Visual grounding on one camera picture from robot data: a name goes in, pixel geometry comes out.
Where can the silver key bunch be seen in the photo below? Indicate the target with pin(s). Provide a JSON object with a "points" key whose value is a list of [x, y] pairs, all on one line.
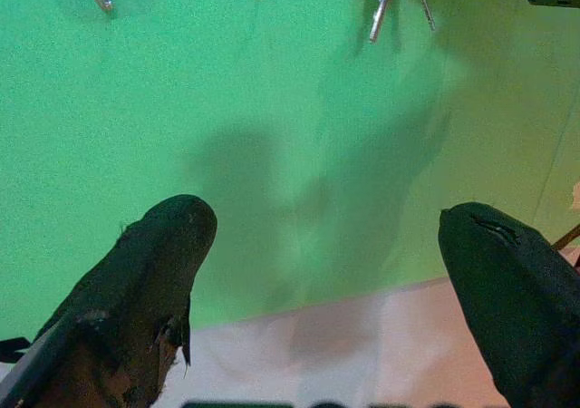
{"points": [[389, 0]]}

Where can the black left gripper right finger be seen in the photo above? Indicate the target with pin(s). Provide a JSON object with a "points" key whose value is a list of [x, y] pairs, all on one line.
{"points": [[512, 299]]}

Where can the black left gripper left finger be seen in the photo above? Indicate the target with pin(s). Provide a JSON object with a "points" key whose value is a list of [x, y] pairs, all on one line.
{"points": [[136, 290]]}

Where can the brown wooden stick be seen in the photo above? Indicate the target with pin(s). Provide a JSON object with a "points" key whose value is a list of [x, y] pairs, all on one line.
{"points": [[566, 237]]}

